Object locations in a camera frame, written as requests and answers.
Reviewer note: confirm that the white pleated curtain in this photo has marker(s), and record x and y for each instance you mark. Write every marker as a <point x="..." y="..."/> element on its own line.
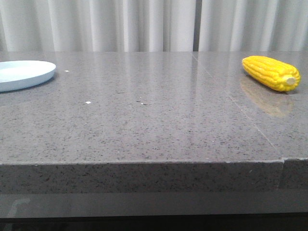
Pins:
<point x="153" y="25"/>

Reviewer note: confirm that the light blue round plate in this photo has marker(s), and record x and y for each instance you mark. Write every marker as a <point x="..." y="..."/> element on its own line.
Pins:
<point x="16" y="75"/>

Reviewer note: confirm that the yellow corn cob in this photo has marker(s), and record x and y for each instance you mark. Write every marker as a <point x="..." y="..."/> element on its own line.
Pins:
<point x="275" y="74"/>

